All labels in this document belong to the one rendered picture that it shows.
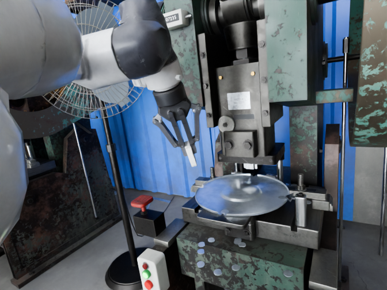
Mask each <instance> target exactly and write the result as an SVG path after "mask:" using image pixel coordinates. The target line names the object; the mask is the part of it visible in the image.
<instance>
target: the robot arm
mask: <svg viewBox="0 0 387 290"><path fill-rule="evenodd" d="M118 6H119V12H120V18H121V22H120V24H119V25H120V26H117V27H114V28H109V29H106V30H101V31H99V32H94V33H91V34H88V35H83V36H82V34H81V31H80V29H79V27H78V25H77V23H76V21H75V20H74V18H73V16H72V14H71V12H70V10H69V8H68V6H67V5H66V4H65V3H64V2H63V1H62V0H0V245H1V244H2V243H3V241H4V240H5V238H6V237H7V236H8V234H9V233H10V232H11V230H12V229H13V227H14V226H15V224H16V223H17V222H18V220H19V218H20V214H21V210H22V206H23V203H24V199H25V195H26V190H27V188H28V184H29V178H28V169H27V165H26V156H25V147H24V139H23V134H22V130H21V128H20V127H19V126H18V124H17V123H16V121H15V119H14V118H13V116H12V115H11V114H10V110H9V100H17V99H21V98H28V97H35V96H41V95H43V94H46V93H49V92H51V91H53V90H56V89H58V88H60V87H63V86H66V85H68V84H70V83H72V82H74V83H76V84H79V85H81V86H83V87H86V88H88V89H93V90H97V89H101V88H104V87H107V86H111V85H115V84H118V83H122V82H126V81H130V80H132V82H133V84H134V86H138V87H147V88H148V89H149V90H153V96H154V98H155V101H156V103H157V106H158V113H157V115H156V116H153V122H152V123H153V124H154V125H156V126H157V127H158V128H159V129H160V130H161V131H162V133H163V134H164V135H165V137H166V138H167V139H168V141H169V142H170V144H171V145H172V146H173V147H174V148H176V147H180V148H181V150H182V152H183V155H184V156H185V157H186V156H188V157H189V161H190V163H191V166H192V167H194V166H197V163H196V158H195V155H194V154H196V153H197V149H196V146H195V142H198V141H199V140H200V127H199V115H200V112H201V110H202V108H201V105H200V103H197V104H194V103H192V102H191V101H190V100H189V99H188V97H187V94H186V92H185V88H184V85H183V83H182V81H181V80H182V79H183V78H184V76H183V72H182V70H181V66H180V63H179V59H178V57H177V55H176V53H175V52H174V50H173V48H172V42H171V37H170V33H169V29H168V26H167V24H166V21H165V17H164V15H163V13H162V11H161V9H160V7H159V5H158V3H157V1H156V0H125V1H123V2H122V3H120V4H119V5H118ZM190 108H192V112H193V117H194V133H195V135H194V136H192V134H191V130H190V128H189V125H188V121H187V116H188V113H189V110H190ZM162 117H163V118H164V119H166V120H168V121H169V122H171V124H172V127H173V129H174V132H175V134H176V137H177V140H176V139H175V137H174V136H173V135H172V133H171V131H170V130H169V129H168V127H167V126H166V125H165V123H164V122H163V121H162ZM178 121H181V122H182V124H183V127H184V129H185V133H186V135H187V138H188V141H186V142H184V139H183V136H182V134H181V131H180V128H179V125H178V123H177V122H178Z"/></svg>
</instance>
